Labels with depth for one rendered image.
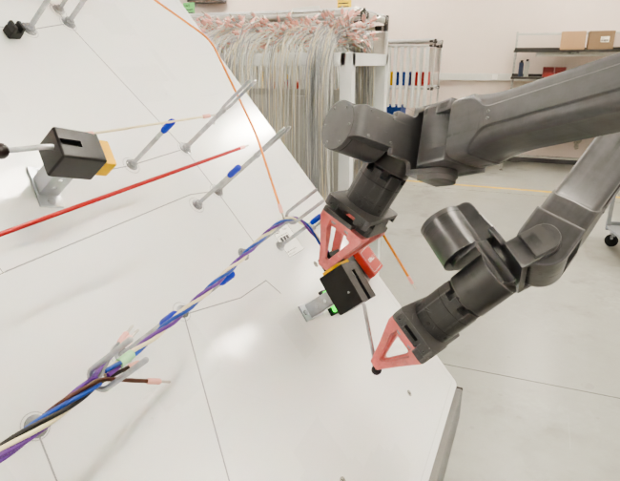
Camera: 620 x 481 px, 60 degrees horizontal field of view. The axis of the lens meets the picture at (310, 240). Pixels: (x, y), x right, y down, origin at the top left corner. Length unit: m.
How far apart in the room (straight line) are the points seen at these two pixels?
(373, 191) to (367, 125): 0.10
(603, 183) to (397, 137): 0.24
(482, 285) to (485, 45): 8.17
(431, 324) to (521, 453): 1.72
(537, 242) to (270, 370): 0.33
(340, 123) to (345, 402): 0.35
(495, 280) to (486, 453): 1.72
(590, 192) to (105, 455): 0.56
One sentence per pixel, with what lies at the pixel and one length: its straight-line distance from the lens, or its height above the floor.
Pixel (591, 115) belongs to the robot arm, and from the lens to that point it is 0.47.
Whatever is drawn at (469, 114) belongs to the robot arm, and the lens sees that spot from 0.56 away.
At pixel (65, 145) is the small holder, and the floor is 1.35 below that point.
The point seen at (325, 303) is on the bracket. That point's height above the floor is 1.11.
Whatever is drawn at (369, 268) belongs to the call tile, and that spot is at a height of 1.10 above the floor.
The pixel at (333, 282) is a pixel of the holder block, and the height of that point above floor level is 1.14.
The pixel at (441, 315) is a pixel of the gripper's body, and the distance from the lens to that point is 0.65.
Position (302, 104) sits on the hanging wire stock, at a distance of 1.36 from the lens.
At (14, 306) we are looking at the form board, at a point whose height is 1.23.
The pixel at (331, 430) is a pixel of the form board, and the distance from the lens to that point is 0.69.
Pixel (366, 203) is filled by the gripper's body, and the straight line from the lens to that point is 0.66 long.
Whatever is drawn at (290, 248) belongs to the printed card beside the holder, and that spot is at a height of 1.16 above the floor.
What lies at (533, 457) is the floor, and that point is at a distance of 2.34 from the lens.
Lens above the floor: 1.42
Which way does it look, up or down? 18 degrees down
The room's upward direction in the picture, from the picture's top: straight up
